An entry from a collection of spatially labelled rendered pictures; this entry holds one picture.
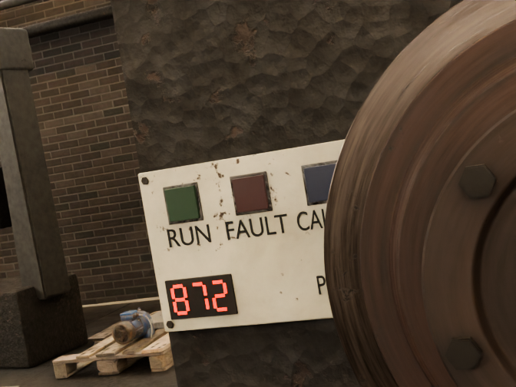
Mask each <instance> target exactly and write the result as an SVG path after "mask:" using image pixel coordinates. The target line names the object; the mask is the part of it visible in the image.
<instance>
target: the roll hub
mask: <svg viewBox="0 0 516 387"><path fill-rule="evenodd" d="M479 164H485V165H486V166H487V167H488V169H489V170H490V171H491V172H492V173H493V174H494V175H495V176H496V178H497V179H496V181H495V183H494V186H493V188H492V190H491V193H490V196H489V197H479V198H472V199H470V198H469V197H468V196H467V194H466V193H465V192H464V191H463V189H461V188H460V186H459V185H458V183H459V181H460V179H461V176H462V173H463V171H464V169H465V167H467V166H473V165H479ZM422 296H423V303H424V307H425V315H426V319H427V322H428V327H429V330H430V333H431V335H432V339H433V342H434V344H435V347H436V349H437V351H438V354H439V356H440V358H441V360H442V362H443V364H444V366H445V368H446V369H447V371H448V374H449V375H450V376H451V378H452V380H453V381H454V383H455V384H456V386H457V387H516V109H515V110H514V111H512V112H511V113H509V114H508V115H506V116H505V117H503V118H502V119H501V120H500V121H499V122H497V123H496V124H495V125H494V126H492V127H491V128H490V129H489V130H487V131H486V132H485V133H484V134H483V135H482V136H481V137H480V138H479V139H478V140H477V141H476V142H475V143H474V144H473V145H472V146H471V148H470V149H469V150H468V151H467V153H466V154H465V155H464V156H463V158H462V159H461V160H460V161H459V162H458V164H457V165H456V167H455V169H454V170H453V171H452V172H451V175H450V176H449V178H448V179H447V181H446V182H445V185H444V187H443V188H442V191H441V193H440V194H439V196H438V199H437V201H436V203H435V206H434V209H433V211H432V215H431V217H430V221H429V223H428V228H427V231H426V235H425V242H424V247H423V253H422ZM462 336H471V337H472V338H473V340H474V341H475V342H476V343H477V344H478V346H479V347H480V348H481V350H482V353H481V356H480V358H479V360H478V363H477V365H476V367H475V369H464V370H456V369H455V368H454V366H453V365H452V364H451V363H450V362H449V361H448V359H447V358H446V357H445V353H446V352H447V349H448V347H449V344H450V342H451V340H452V337H462Z"/></svg>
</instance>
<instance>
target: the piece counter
mask: <svg viewBox="0 0 516 387"><path fill-rule="evenodd" d="M218 283H223V282H222V280H216V281H213V284H218ZM193 286H203V294H204V295H205V296H207V290H206V285H202V282H201V283H193ZM182 287H183V286H182V284H180V285H173V288H174V289H175V288H182ZM174 289H170V291H171V295H172V299H175V295H174ZM183 291H184V298H177V299H175V301H176V302H180V301H185V298H186V297H187V291H186V287H183ZM223 291H224V293H227V286H226V283H223ZM219 297H225V295H224V294H216V295H215V298H219ZM215 298H212V299H213V307H214V309H216V308H217V303H216V299H215ZM176 302H173V305H174V312H177V304H176ZM205 303H206V308H207V309H209V308H210V307H209V303H208V299H205ZM185 304H186V309H187V311H190V308H189V304H188V301H185ZM187 311H183V312H177V314H178V315H185V314H187ZM218 311H227V308H226V307H223V308H217V312H218Z"/></svg>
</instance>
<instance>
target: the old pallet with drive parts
mask: <svg viewBox="0 0 516 387"><path fill-rule="evenodd" d="M121 322H122V321H120V322H117V323H115V324H114V325H112V326H110V327H108V328H106V329H104V330H103V331H102V332H99V333H97V334H95V335H93V336H91V337H90V338H88V339H92V340H93V342H94V345H93V346H92V347H91V348H89V349H87V350H85V351H84V352H82V353H80V354H73V355H66V356H60V357H58V358H57V359H55V360H53V361H52V362H53V366H54V370H55V378H56V379H66V378H68V377H69V376H71V375H74V374H75V373H76V372H79V371H80V370H82V369H83V368H85V367H87V366H89V365H90V364H92V363H93V362H95V361H97V368H98V370H99V371H100V372H99V373H98V375H116V374H119V373H121V372H123V371H124V370H125V369H127V368H129V367H130V366H132V365H133V364H134V363H136V362H138V361H139V360H141V359H142V358H144V357H145V356H149V361H150V368H151V369H152V370H151V371H152V372H161V371H165V370H167V369H169V368H170V367H171V366H173V365H174V361H173V356H172V351H171V347H170V338H169V333H168V332H165V328H161V329H154V331H155V334H153V335H152V338H151V337H149V338H144V337H143V336H142V337H140V338H136V339H134V340H132V341H131V342H129V343H127V344H125V345H121V344H119V343H117V342H115V340H114V338H113V336H112V330H113V328H114V327H115V326H116V325H117V324H118V323H121ZM77 362H79V363H78V364H77Z"/></svg>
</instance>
